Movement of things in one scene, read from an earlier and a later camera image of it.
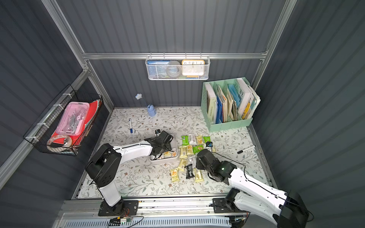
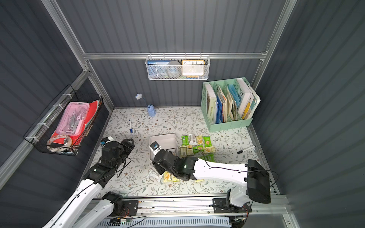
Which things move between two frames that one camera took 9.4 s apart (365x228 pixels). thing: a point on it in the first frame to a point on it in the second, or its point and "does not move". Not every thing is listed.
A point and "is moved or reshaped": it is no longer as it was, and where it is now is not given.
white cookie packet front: (168, 154) is moved or reshaped
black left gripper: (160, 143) to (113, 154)
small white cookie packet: (192, 139) does not move
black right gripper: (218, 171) to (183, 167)
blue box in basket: (157, 68) does not move
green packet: (196, 149) does not move
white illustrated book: (248, 99) does not move
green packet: (185, 140) does not move
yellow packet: (190, 150) does not move
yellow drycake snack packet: (199, 139) does not move
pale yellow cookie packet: (174, 175) is moved or reshaped
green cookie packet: (207, 138) does not move
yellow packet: (198, 176) is moved or reshaped
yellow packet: (183, 150) does not move
